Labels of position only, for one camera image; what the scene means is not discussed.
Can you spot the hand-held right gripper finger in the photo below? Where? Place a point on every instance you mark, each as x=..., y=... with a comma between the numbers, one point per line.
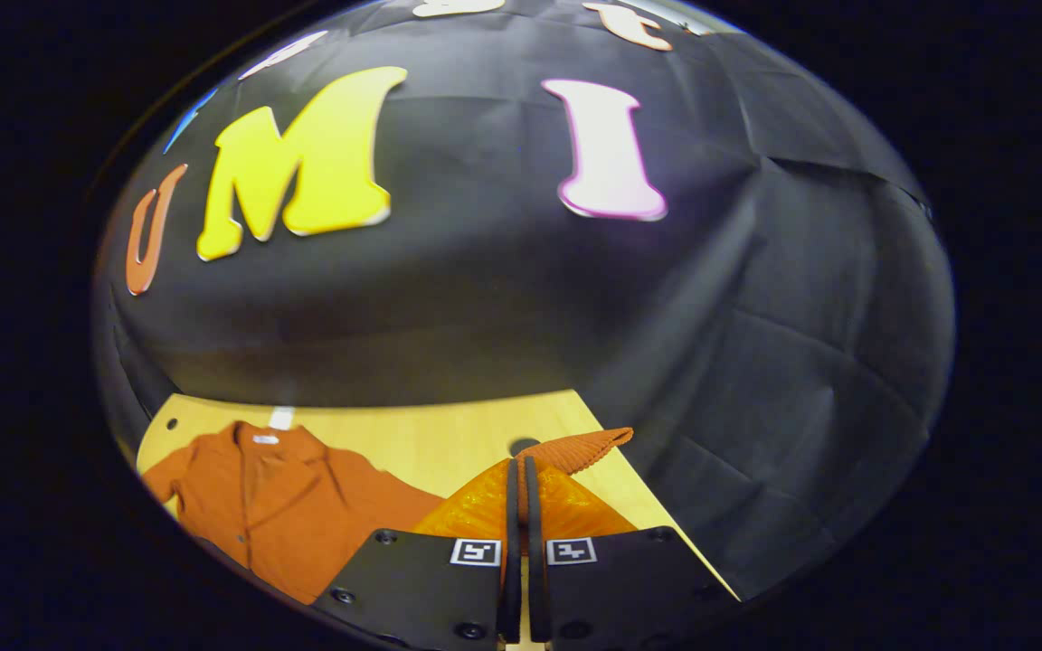
x=513, y=542
x=534, y=542

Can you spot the orange button-up garment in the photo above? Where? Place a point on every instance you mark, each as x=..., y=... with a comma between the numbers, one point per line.
x=304, y=506

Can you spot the black table grommet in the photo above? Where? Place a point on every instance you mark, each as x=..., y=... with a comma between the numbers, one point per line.
x=524, y=445

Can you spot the black backdrop cloth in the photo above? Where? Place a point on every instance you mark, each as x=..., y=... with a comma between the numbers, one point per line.
x=503, y=298

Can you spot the white tape strip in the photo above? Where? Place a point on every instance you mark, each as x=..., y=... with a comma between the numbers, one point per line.
x=281, y=418

